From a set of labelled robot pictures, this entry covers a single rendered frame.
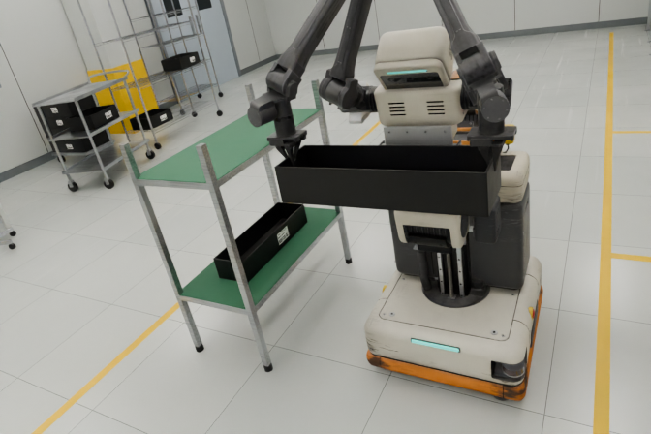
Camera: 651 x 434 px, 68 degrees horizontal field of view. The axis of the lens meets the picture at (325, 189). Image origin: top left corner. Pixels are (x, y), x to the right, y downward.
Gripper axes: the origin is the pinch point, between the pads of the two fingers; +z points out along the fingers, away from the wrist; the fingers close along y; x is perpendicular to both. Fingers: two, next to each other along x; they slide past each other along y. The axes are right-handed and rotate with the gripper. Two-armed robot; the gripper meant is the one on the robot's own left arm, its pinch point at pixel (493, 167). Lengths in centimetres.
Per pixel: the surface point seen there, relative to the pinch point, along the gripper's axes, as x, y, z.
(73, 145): 223, -516, 81
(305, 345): 33, -96, 109
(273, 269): 42, -111, 74
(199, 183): 13, -110, 15
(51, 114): 221, -529, 42
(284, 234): 64, -117, 68
